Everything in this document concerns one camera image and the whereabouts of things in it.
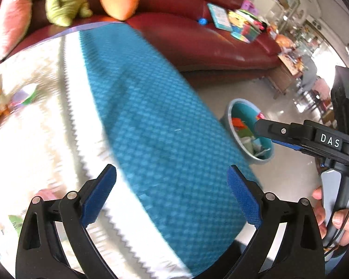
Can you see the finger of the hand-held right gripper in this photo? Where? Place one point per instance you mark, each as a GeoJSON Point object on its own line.
{"type": "Point", "coordinates": [272, 128]}
{"type": "Point", "coordinates": [288, 144]}

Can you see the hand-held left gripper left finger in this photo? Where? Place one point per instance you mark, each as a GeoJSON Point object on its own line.
{"type": "Point", "coordinates": [100, 191]}

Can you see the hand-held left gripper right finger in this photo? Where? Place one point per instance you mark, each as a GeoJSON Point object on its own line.
{"type": "Point", "coordinates": [244, 191]}

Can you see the grey teal waste bin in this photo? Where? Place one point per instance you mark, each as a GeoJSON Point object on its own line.
{"type": "Point", "coordinates": [244, 111]}

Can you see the person's right hand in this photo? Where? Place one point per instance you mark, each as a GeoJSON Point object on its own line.
{"type": "Point", "coordinates": [347, 226]}

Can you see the orange wrapper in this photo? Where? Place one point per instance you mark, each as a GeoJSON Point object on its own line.
{"type": "Point", "coordinates": [239, 123]}

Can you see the pink paper cup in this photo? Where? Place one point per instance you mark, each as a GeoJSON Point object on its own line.
{"type": "Point", "coordinates": [45, 194]}

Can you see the wooden side table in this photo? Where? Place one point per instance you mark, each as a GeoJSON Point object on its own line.
{"type": "Point", "coordinates": [283, 74]}

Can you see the blue and beige tablecloth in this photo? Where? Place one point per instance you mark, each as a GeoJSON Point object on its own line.
{"type": "Point", "coordinates": [151, 107]}

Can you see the pile of colourful books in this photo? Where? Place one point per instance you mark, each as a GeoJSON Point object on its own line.
{"type": "Point", "coordinates": [245, 23]}

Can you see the red leather sofa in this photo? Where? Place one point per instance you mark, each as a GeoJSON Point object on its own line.
{"type": "Point", "coordinates": [192, 43]}

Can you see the small white purple dish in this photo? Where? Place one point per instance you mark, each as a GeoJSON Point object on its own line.
{"type": "Point", "coordinates": [24, 96]}

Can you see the teal picture book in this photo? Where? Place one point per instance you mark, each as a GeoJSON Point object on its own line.
{"type": "Point", "coordinates": [219, 16]}

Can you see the small blue ball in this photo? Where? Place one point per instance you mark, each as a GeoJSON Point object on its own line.
{"type": "Point", "coordinates": [202, 21]}

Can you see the pink plush pillow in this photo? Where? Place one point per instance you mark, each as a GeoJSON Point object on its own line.
{"type": "Point", "coordinates": [13, 17]}

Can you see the green plush dinosaur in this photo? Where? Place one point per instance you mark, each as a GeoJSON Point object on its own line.
{"type": "Point", "coordinates": [64, 0]}

